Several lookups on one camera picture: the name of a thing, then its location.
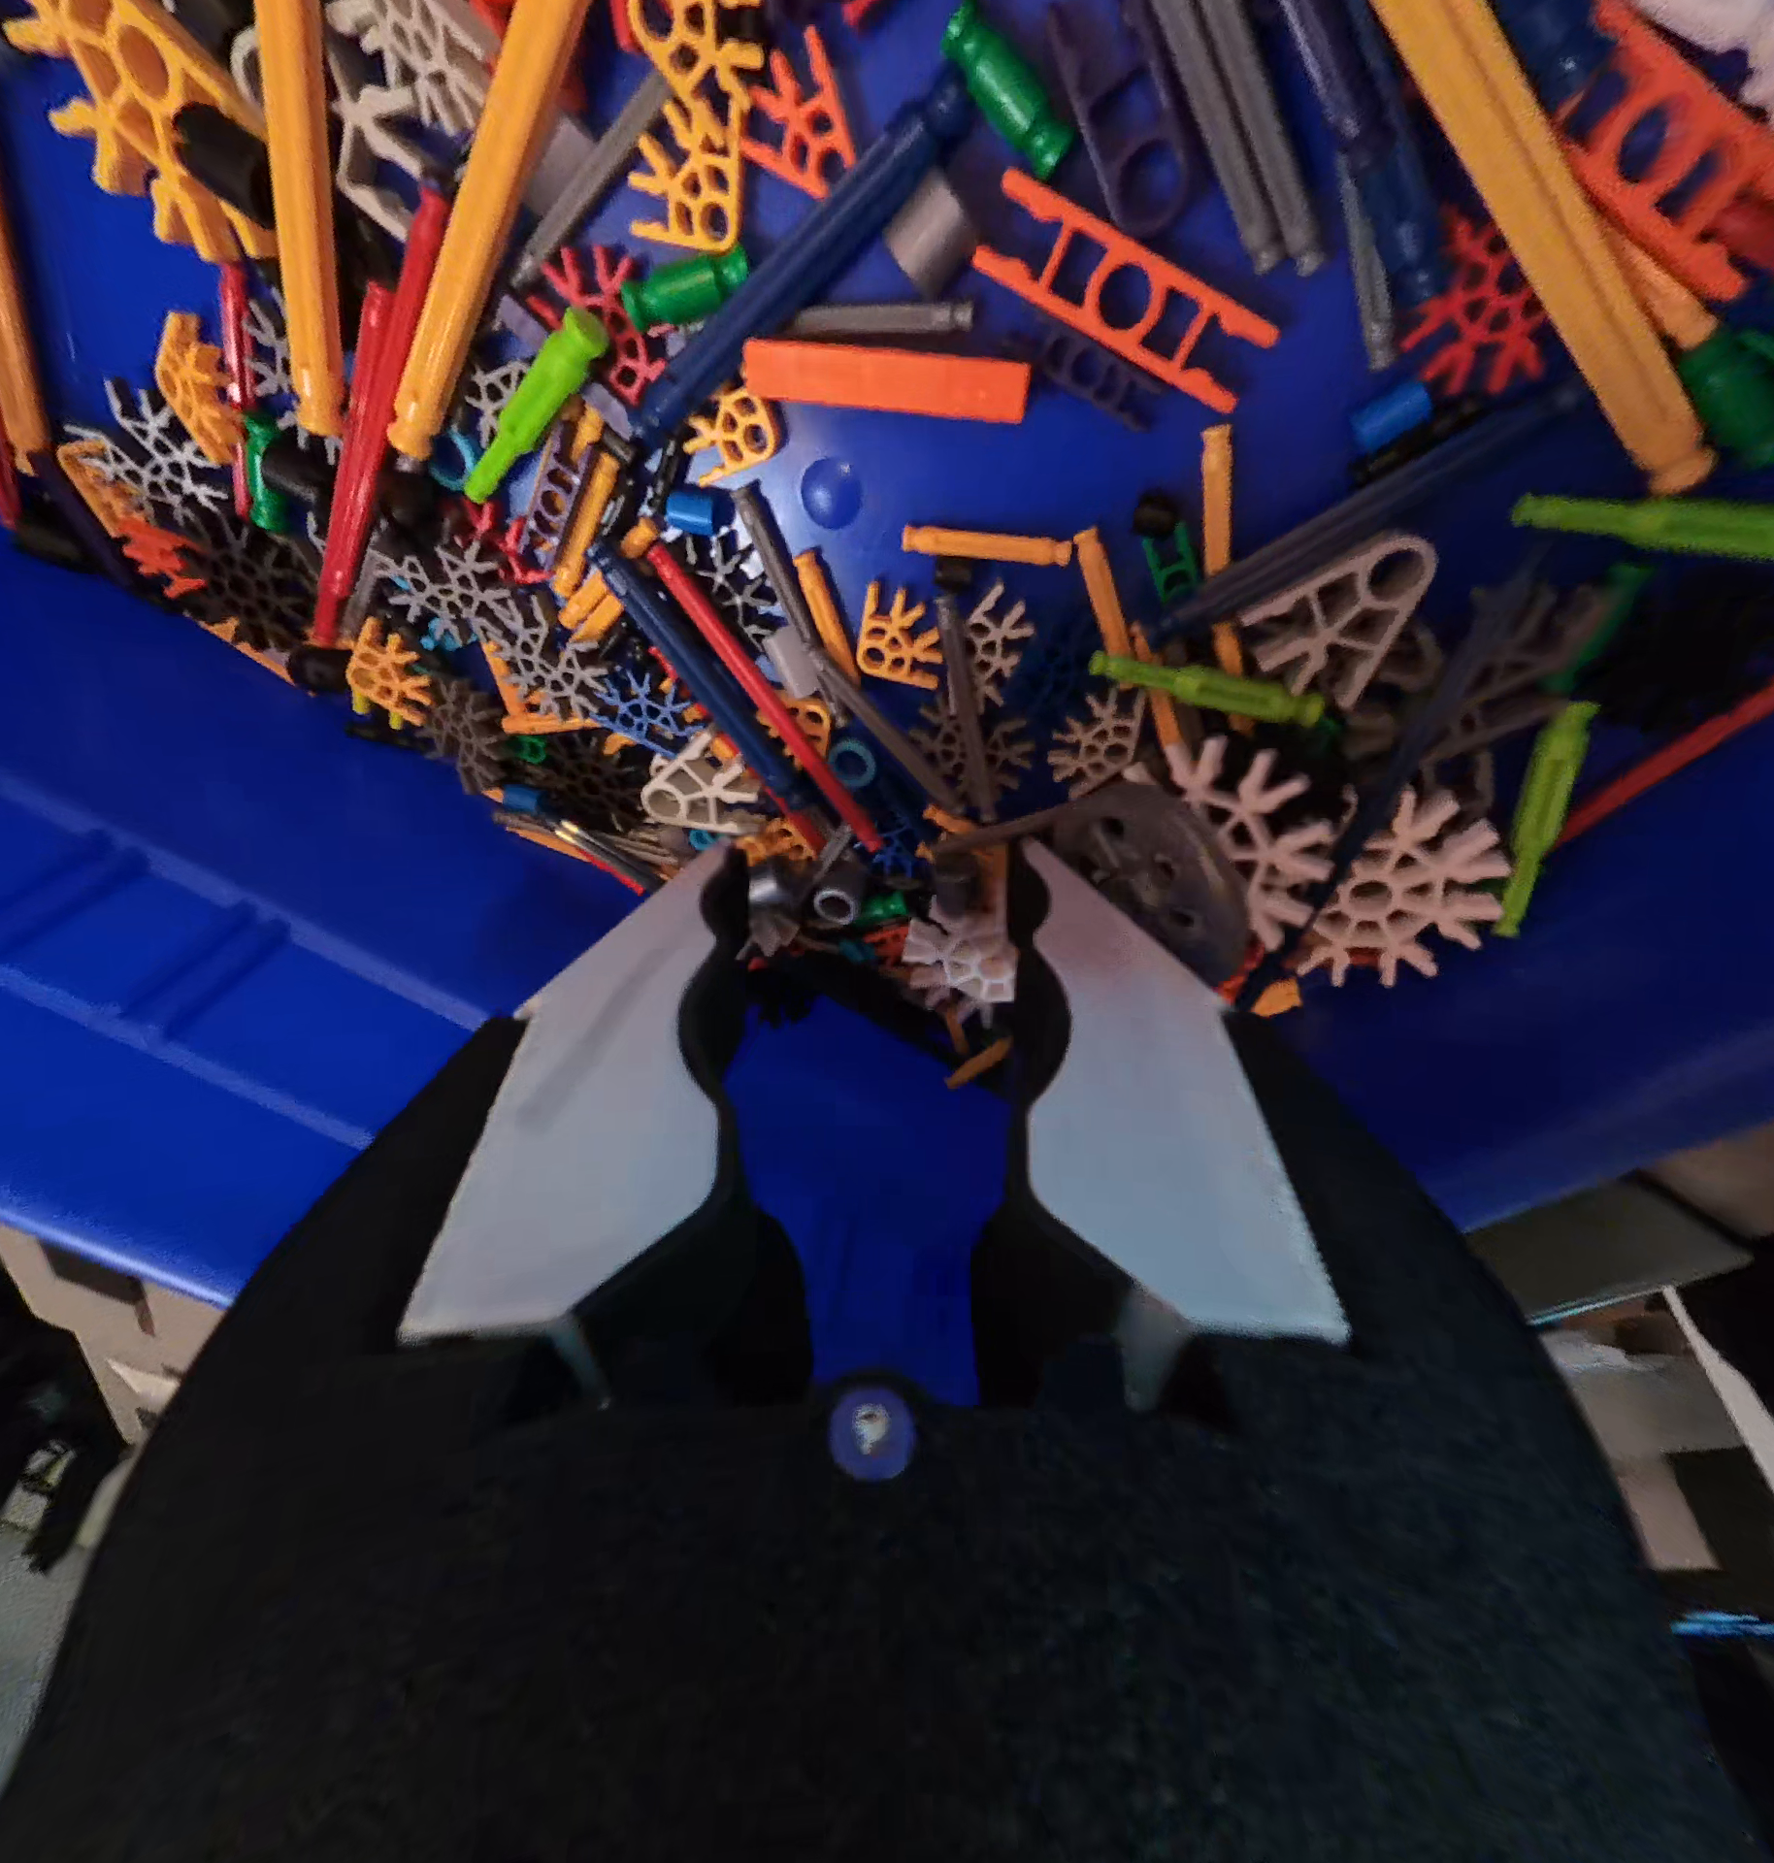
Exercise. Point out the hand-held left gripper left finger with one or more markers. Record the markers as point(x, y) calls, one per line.
point(596, 1135)

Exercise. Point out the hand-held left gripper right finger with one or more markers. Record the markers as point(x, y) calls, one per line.
point(1160, 1150)

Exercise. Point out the blue plastic bin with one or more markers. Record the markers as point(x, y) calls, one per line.
point(246, 951)

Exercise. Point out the pile of colourful construction pieces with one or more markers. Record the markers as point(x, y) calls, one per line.
point(478, 217)

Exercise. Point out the grey toy wheel hub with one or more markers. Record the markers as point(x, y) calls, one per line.
point(1156, 867)

